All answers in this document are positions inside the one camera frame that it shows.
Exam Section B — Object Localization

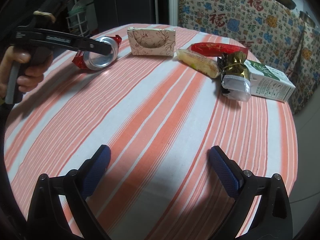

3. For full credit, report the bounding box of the crushed red soda can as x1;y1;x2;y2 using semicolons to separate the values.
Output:
72;35;122;72

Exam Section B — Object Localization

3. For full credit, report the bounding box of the floral tissue box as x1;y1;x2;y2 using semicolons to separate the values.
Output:
127;27;176;57

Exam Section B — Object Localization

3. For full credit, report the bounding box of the yellow white snack packet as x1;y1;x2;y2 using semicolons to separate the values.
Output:
176;49;220;79

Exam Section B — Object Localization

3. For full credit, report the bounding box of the long red snack wrapper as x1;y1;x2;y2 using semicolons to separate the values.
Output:
187;42;248;57

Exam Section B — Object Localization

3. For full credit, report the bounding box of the green white milk carton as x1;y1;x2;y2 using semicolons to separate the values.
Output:
245;60;296;102

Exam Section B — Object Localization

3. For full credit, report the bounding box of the gold foil candy bag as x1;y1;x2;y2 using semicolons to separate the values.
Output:
217;51;251;102

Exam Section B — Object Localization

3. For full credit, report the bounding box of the person left hand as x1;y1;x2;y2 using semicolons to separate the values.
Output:
0;45;54;98

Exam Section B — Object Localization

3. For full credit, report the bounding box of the white storage rack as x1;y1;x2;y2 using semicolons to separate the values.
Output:
66;0;93;37

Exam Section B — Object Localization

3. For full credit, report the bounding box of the dark grey refrigerator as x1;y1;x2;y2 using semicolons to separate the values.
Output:
87;0;169;33

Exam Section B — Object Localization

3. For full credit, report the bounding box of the striped orange white tablecloth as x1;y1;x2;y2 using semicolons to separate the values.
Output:
4;26;298;239

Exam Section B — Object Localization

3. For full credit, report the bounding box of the floral patterned counter curtain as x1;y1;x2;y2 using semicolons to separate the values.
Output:
178;0;319;114

